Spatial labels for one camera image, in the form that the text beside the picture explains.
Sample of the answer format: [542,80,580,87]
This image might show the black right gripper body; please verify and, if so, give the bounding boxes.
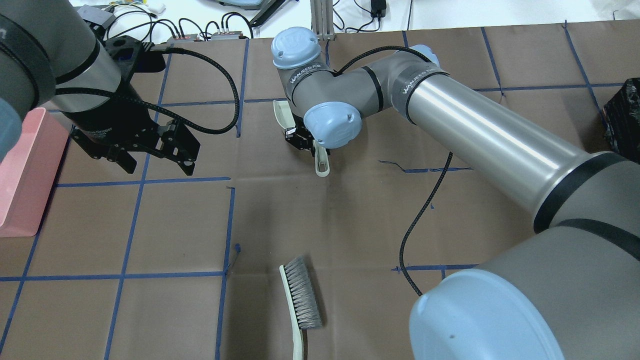
[284,126,315,152]

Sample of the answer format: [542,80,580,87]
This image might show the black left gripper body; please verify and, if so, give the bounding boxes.
[65,36,164,158]

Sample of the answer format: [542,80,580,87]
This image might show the white hand brush dark bristles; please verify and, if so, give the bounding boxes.
[278,255,324,360]

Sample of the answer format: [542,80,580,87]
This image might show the pale green plastic dustpan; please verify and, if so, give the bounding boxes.
[272,100,330,178]

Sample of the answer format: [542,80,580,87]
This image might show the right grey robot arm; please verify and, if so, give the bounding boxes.
[222,28,639,360]

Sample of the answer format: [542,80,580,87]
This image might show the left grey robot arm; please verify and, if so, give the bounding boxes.
[0,0,201,176]

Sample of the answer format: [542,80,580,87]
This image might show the pink plastic bin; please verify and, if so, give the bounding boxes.
[0,107,69,238]

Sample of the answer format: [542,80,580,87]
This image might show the black power adapter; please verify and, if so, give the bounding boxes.
[370,0,387,19]

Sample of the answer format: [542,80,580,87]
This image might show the aluminium frame post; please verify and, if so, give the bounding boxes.
[310,0,335,41]

